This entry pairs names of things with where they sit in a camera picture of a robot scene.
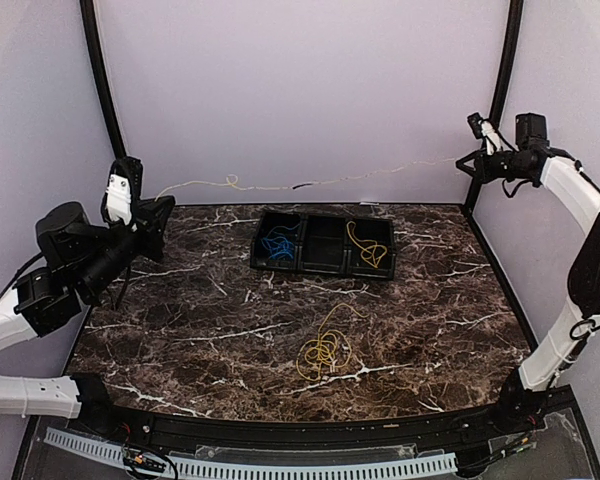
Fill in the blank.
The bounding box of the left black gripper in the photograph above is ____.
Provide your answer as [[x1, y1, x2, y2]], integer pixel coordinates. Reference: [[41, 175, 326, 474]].
[[77, 194, 175, 299]]

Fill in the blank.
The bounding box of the blue cable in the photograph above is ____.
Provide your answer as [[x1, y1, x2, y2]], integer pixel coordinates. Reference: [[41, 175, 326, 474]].
[[258, 222, 301, 262]]

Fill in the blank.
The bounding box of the black three-compartment bin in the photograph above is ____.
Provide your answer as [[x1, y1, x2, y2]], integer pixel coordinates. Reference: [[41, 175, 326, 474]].
[[250, 211, 397, 280]]

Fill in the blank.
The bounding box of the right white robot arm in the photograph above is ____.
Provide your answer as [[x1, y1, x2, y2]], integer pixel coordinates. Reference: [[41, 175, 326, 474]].
[[456, 113, 600, 434]]

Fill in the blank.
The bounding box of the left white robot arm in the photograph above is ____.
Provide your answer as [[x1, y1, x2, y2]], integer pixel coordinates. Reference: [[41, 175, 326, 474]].
[[0, 196, 175, 436]]

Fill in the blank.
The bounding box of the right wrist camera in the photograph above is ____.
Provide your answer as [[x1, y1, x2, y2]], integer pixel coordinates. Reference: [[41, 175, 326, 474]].
[[467, 112, 504, 155]]

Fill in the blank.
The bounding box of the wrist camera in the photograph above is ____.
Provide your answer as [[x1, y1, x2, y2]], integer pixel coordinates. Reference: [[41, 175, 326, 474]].
[[467, 112, 504, 155], [100, 156, 143, 231]]

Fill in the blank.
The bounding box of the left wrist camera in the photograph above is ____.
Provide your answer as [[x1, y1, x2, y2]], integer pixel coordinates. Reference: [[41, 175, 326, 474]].
[[100, 156, 143, 231]]

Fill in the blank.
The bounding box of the right black frame post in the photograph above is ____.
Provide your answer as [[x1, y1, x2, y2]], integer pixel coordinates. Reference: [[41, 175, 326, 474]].
[[463, 0, 524, 216]]

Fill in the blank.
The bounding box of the black frame post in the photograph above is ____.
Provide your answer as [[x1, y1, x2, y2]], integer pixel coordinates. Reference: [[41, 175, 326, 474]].
[[463, 0, 524, 216], [79, 0, 127, 159]]

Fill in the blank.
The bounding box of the left black frame post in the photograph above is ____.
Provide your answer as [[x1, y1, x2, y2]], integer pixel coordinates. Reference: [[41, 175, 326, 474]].
[[79, 0, 127, 159]]

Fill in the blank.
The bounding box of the white slotted cable duct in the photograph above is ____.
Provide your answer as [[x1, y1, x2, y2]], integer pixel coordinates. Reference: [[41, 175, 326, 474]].
[[44, 427, 458, 479]]

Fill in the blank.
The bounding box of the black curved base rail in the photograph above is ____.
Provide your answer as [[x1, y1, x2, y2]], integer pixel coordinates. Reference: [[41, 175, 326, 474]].
[[29, 389, 581, 456]]

